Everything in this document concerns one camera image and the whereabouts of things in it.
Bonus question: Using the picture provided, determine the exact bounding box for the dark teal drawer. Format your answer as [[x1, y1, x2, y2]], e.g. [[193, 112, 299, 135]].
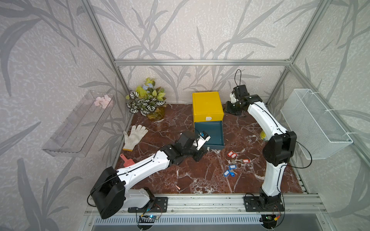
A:
[[195, 121, 225, 150]]

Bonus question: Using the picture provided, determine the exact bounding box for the yellow drawer cabinet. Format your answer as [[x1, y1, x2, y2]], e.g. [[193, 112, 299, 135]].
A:
[[192, 91, 224, 123]]

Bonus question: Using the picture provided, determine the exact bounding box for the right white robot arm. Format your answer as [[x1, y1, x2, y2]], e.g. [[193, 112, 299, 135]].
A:
[[225, 85, 298, 207]]

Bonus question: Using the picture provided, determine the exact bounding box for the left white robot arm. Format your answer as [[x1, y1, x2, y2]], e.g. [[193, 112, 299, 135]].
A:
[[89, 131, 211, 219]]

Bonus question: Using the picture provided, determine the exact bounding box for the white work glove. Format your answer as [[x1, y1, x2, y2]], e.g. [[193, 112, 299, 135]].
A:
[[122, 125, 148, 152]]

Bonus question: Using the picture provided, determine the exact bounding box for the artificial potted plant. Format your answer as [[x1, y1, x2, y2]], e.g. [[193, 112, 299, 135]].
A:
[[126, 78, 166, 122]]

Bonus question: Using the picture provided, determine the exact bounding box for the red plastic scoop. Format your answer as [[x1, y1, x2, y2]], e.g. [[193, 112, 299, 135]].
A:
[[120, 154, 135, 167]]

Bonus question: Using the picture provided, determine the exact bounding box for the left circuit board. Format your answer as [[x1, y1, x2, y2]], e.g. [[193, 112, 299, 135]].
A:
[[138, 214, 162, 223]]

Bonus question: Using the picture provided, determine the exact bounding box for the circuit board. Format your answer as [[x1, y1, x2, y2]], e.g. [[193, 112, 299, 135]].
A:
[[138, 214, 162, 223], [260, 215, 281, 225]]

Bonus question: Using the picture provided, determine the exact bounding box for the pink artificial flower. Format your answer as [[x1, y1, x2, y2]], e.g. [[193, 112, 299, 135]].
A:
[[93, 95, 112, 109]]

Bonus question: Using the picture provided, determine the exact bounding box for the right circuit board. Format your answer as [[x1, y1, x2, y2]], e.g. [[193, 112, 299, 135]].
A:
[[260, 215, 281, 225]]

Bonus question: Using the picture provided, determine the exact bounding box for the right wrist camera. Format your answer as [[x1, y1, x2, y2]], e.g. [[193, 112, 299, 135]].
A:
[[229, 92, 238, 104]]

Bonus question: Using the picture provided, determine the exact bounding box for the solder wire spool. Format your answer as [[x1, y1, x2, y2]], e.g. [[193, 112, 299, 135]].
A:
[[260, 131, 267, 141]]

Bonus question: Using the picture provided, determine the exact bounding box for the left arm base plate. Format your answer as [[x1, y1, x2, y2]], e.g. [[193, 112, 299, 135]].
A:
[[128, 197, 169, 213]]

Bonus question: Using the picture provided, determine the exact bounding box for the white wire mesh basket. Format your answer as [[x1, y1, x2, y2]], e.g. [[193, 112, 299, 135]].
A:
[[281, 89, 353, 160]]

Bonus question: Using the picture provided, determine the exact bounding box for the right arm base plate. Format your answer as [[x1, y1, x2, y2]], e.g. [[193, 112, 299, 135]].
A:
[[243, 194, 285, 212]]

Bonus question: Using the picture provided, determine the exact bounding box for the clear acrylic wall shelf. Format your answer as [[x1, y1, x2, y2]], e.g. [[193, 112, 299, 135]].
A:
[[42, 90, 115, 157]]

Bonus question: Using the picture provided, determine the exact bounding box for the aluminium front rail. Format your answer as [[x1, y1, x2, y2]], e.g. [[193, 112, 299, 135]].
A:
[[155, 193, 327, 215]]

